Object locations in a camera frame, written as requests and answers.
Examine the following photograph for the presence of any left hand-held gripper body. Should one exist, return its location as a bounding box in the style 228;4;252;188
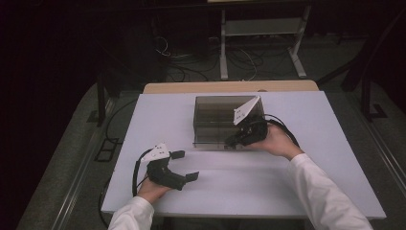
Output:
140;143;188;192

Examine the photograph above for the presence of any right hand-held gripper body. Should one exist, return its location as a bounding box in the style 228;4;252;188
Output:
233;95;269;148

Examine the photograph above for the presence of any dark translucent drawer box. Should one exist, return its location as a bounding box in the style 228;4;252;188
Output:
192;95;266;150

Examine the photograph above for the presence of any person's left hand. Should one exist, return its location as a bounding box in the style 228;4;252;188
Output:
137;176;173;205

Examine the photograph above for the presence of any person's right hand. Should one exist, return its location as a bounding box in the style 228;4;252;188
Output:
247;124;305;161

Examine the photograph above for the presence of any white board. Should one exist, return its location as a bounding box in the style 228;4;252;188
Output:
101;90;387;220

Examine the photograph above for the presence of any wooden table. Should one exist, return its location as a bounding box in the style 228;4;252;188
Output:
142;80;320;95

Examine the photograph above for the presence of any black metal stand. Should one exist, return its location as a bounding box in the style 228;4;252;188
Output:
315;9;406;123
95;44;145;127

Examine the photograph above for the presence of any white metal stand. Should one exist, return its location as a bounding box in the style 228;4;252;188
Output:
219;5;312;81

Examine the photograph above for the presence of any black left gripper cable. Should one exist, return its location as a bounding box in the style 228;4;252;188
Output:
132;148;152;197

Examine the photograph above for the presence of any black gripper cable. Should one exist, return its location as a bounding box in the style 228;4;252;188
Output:
262;113;301;149
132;148;152;197

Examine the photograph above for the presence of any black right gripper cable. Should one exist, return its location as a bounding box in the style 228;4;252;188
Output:
262;113;301;149

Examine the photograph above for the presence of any black floor cable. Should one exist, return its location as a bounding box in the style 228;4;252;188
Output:
97;99;138;228

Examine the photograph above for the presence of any tangle of floor cables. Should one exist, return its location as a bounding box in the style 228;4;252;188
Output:
154;34;266;82

